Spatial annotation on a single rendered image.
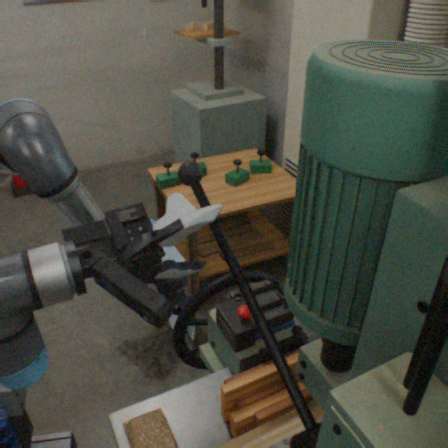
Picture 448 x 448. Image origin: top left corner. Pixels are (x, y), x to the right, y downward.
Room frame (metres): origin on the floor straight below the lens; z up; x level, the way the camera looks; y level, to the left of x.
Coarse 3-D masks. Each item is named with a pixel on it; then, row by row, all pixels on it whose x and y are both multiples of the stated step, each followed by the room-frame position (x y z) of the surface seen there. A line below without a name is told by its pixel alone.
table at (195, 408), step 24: (312, 336) 0.61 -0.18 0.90; (216, 360) 0.57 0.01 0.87; (192, 384) 0.49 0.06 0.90; (216, 384) 0.49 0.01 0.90; (144, 408) 0.44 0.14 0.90; (168, 408) 0.44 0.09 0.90; (192, 408) 0.44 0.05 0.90; (216, 408) 0.44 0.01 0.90; (120, 432) 0.40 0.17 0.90; (192, 432) 0.40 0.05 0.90; (216, 432) 0.40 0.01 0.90
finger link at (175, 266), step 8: (168, 248) 0.54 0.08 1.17; (168, 256) 0.52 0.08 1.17; (176, 256) 0.53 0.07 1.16; (168, 264) 0.49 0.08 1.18; (176, 264) 0.50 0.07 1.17; (184, 264) 0.51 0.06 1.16; (192, 264) 0.52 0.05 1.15; (200, 264) 0.53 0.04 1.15; (160, 272) 0.48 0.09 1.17; (168, 272) 0.49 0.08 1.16; (176, 272) 0.50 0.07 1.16; (184, 272) 0.51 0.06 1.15; (192, 272) 0.51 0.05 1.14
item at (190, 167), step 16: (192, 176) 0.53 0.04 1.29; (224, 240) 0.45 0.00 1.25; (224, 256) 0.44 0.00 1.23; (240, 272) 0.41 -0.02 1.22; (240, 288) 0.40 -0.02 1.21; (256, 304) 0.38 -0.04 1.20; (256, 320) 0.36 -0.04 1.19; (272, 336) 0.35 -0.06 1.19; (272, 352) 0.33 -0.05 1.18; (288, 368) 0.32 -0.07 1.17; (288, 384) 0.30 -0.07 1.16; (304, 400) 0.29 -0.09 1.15; (304, 416) 0.27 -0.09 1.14; (304, 432) 0.25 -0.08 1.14
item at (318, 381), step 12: (300, 348) 0.46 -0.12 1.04; (312, 348) 0.45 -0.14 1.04; (300, 360) 0.45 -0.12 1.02; (312, 360) 0.43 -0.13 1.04; (300, 372) 0.45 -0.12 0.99; (312, 372) 0.42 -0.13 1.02; (324, 372) 0.41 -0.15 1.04; (348, 372) 0.41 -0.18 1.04; (312, 384) 0.42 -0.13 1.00; (324, 384) 0.40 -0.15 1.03; (336, 384) 0.39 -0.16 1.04; (312, 396) 0.41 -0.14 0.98; (324, 396) 0.39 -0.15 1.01; (324, 408) 0.39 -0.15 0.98
